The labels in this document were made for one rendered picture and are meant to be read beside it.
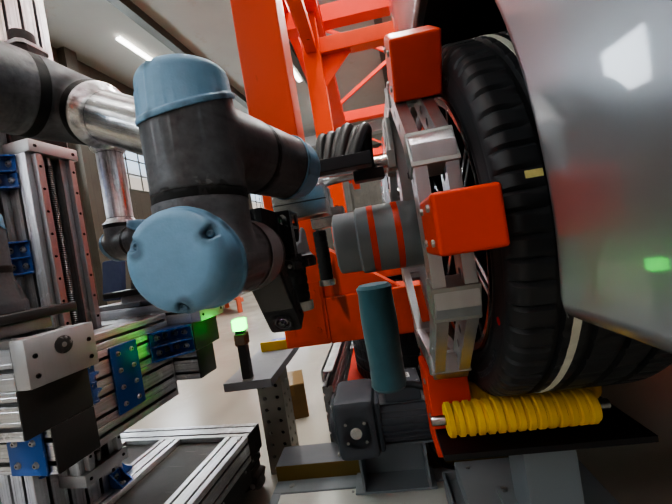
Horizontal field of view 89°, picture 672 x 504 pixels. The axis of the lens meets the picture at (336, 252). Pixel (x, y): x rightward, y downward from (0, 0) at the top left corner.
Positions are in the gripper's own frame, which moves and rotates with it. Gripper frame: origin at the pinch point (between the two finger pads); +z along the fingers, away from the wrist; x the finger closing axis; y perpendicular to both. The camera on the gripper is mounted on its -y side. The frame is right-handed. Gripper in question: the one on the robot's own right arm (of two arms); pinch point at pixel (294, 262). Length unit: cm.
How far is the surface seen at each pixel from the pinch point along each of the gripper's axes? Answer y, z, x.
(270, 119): 49, 60, 14
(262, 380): -38, 54, 30
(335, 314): -21, 60, 3
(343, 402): -43, 40, 2
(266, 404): -55, 73, 37
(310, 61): 171, 253, 15
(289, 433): -68, 73, 30
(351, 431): -51, 39, 0
